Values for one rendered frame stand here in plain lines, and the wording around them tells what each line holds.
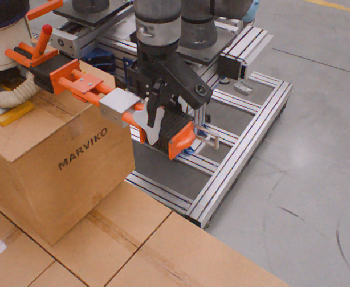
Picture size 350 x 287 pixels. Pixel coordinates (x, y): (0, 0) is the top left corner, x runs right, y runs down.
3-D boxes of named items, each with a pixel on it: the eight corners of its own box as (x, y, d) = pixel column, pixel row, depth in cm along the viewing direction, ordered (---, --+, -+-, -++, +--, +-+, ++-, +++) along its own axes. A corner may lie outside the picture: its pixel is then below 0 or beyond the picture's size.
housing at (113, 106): (100, 117, 84) (96, 101, 80) (120, 101, 87) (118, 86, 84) (122, 129, 81) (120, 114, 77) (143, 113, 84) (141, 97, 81)
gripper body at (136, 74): (153, 76, 76) (150, 20, 67) (187, 91, 72) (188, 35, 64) (127, 94, 71) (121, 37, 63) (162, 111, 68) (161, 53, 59)
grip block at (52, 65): (32, 84, 92) (25, 64, 88) (63, 66, 98) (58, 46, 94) (54, 97, 89) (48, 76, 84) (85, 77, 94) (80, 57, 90)
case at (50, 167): (-53, 162, 141) (-111, 74, 112) (32, 107, 163) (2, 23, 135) (51, 247, 116) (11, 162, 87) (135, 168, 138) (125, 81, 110)
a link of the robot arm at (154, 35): (190, 11, 61) (158, 30, 56) (189, 36, 64) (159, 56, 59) (154, -1, 64) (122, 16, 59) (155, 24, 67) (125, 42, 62)
